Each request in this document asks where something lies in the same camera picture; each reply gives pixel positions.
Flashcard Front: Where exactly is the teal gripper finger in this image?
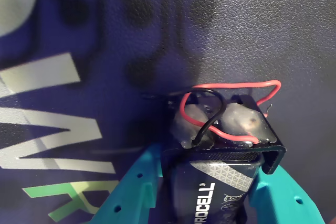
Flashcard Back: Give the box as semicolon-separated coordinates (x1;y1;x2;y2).
248;165;326;224
90;144;169;224

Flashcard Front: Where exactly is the black 9V battery pack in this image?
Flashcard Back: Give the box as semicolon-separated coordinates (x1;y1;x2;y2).
141;79;287;224

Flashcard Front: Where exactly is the dark WOWROBO desk mat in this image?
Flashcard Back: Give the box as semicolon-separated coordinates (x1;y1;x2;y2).
0;0;336;224

